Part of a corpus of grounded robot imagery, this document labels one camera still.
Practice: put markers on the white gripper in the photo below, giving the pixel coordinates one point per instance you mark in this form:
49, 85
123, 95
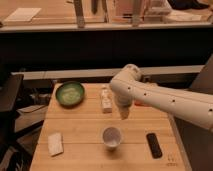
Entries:
124, 111

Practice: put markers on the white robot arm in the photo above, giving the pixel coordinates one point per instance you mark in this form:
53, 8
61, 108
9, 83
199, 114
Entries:
196, 108

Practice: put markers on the orange carrot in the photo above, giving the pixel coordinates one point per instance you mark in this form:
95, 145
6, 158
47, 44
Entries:
137, 103

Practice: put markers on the white bottle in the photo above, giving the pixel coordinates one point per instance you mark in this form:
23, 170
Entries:
105, 100

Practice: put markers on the white cup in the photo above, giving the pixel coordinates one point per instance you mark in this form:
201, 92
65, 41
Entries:
111, 137

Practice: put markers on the black remote control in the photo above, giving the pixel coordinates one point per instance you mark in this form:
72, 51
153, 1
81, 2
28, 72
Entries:
154, 145

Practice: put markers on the green bowl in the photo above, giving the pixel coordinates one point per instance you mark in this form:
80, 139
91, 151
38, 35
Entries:
70, 94

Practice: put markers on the white sponge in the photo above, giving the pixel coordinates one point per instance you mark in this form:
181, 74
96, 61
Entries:
55, 145

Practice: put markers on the black chair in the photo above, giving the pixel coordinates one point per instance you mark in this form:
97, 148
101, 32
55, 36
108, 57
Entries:
8, 98

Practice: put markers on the white paper sheet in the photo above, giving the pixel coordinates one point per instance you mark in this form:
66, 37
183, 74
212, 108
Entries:
22, 15

